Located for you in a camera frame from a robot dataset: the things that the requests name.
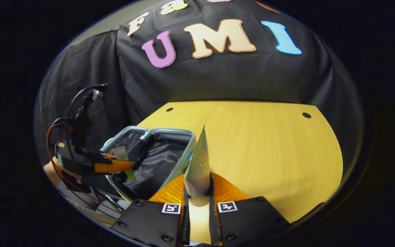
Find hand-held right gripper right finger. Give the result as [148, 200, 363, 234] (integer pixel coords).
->
[208, 172, 291, 247]

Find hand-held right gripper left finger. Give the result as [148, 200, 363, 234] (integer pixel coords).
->
[110, 174, 191, 247]

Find small light blue suitcase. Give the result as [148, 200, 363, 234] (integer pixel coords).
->
[100, 126, 198, 203]

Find green cosmetic tube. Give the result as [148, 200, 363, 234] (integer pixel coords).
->
[184, 125, 212, 207]

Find grey striped cloth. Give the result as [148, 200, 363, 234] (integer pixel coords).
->
[58, 182, 131, 226]

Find black backdrop cloth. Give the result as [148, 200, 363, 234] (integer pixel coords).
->
[35, 0, 364, 165]

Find black cable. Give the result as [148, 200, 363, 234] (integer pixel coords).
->
[52, 83, 108, 155]

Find red cable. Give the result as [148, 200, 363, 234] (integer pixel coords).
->
[46, 123, 123, 215]

